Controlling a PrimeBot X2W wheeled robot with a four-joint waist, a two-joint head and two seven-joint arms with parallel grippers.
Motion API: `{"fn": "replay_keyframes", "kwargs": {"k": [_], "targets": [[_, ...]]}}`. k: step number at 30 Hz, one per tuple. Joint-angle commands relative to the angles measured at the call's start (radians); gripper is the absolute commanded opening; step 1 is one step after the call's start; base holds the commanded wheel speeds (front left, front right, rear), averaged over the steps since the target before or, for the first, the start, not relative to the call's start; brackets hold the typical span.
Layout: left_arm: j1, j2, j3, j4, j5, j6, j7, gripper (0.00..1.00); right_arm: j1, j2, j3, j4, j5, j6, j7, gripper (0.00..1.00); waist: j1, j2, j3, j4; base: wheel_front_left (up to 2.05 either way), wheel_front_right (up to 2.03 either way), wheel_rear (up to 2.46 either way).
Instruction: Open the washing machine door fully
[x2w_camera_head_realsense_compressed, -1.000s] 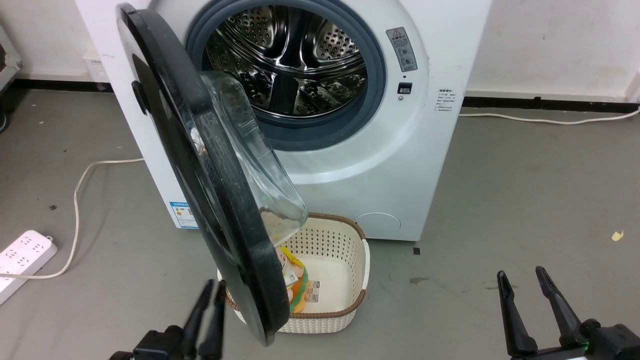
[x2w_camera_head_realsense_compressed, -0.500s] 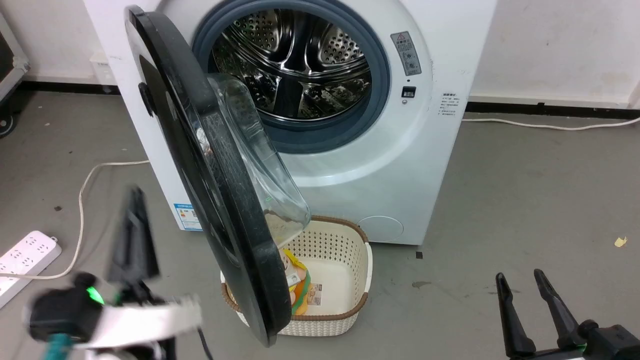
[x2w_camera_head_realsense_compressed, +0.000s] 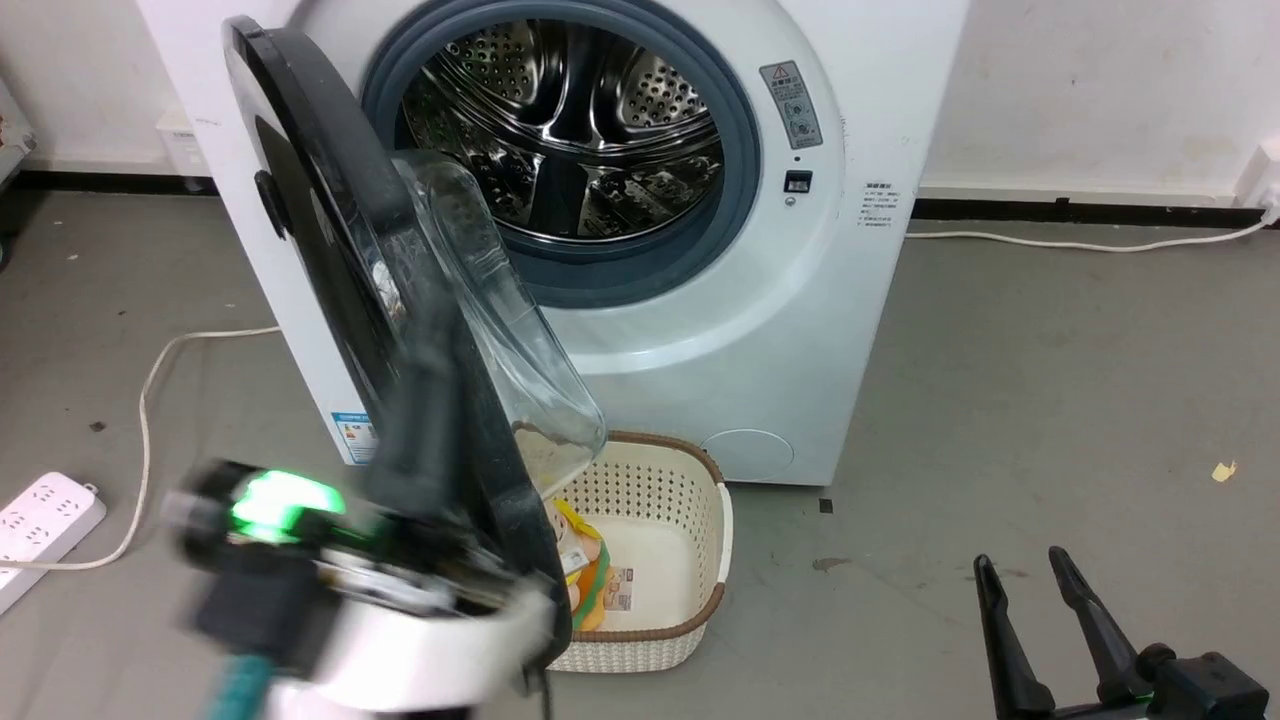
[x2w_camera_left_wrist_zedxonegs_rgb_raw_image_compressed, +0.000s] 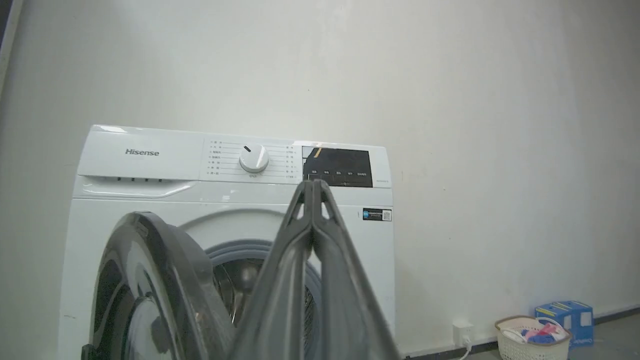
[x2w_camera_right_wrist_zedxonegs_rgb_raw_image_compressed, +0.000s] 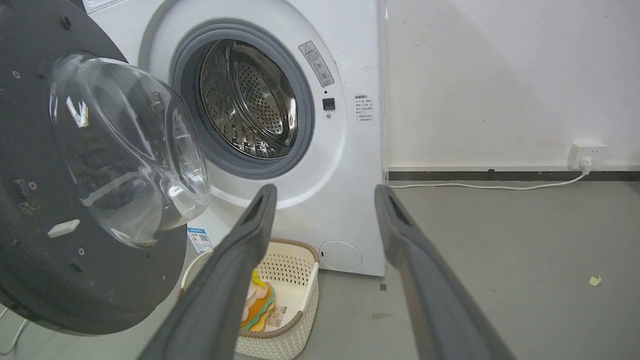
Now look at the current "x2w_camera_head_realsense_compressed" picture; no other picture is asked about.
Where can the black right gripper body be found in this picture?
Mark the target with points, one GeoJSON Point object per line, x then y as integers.
{"type": "Point", "coordinates": [1205, 690]}

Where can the paper label with print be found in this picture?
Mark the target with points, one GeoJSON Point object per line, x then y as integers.
{"type": "Point", "coordinates": [619, 588]}

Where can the black door latch slot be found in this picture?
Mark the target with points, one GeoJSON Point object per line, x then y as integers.
{"type": "Point", "coordinates": [797, 182]}

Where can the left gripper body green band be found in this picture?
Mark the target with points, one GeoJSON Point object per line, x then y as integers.
{"type": "Point", "coordinates": [280, 505]}

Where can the white front-load washing machine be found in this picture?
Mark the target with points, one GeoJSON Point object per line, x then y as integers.
{"type": "Point", "coordinates": [860, 330]}

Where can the cream plastic laundry basket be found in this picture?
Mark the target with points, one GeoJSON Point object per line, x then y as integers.
{"type": "Point", "coordinates": [655, 480]}

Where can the orange yellow soft toy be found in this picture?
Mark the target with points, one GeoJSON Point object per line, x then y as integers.
{"type": "Point", "coordinates": [588, 590]}

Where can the grey rubber door gasket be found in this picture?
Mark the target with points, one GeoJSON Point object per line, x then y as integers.
{"type": "Point", "coordinates": [735, 190]}

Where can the white power strip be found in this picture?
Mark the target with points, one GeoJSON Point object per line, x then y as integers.
{"type": "Point", "coordinates": [40, 520]}

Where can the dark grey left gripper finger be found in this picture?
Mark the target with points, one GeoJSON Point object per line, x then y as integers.
{"type": "Point", "coordinates": [415, 430]}

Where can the grey warning sticker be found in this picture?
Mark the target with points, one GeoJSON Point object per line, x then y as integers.
{"type": "Point", "coordinates": [792, 105]}

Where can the grey white furniture edge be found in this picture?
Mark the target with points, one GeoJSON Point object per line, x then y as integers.
{"type": "Point", "coordinates": [12, 135]}

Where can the blue energy label sticker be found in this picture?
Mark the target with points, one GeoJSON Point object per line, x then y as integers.
{"type": "Point", "coordinates": [352, 440]}

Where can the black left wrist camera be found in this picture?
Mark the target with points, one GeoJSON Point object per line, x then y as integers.
{"type": "Point", "coordinates": [255, 610]}

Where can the small printed spec label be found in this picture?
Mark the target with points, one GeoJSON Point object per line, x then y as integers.
{"type": "Point", "coordinates": [881, 205]}

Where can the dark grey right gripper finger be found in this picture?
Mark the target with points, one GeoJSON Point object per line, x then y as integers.
{"type": "Point", "coordinates": [1095, 620]}
{"type": "Point", "coordinates": [1005, 640]}

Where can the round white filter cover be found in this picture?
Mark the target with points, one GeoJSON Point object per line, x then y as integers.
{"type": "Point", "coordinates": [748, 455]}

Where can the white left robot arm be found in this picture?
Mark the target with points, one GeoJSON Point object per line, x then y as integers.
{"type": "Point", "coordinates": [430, 640]}

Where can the black washing machine door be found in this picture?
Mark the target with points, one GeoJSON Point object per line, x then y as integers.
{"type": "Point", "coordinates": [330, 200]}

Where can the white wall box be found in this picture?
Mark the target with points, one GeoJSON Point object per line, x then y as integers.
{"type": "Point", "coordinates": [183, 145]}

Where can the steel washing machine drum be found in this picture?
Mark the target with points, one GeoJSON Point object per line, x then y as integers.
{"type": "Point", "coordinates": [590, 110]}

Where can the yellow paper scrap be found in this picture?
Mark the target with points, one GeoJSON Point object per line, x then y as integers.
{"type": "Point", "coordinates": [1225, 471]}

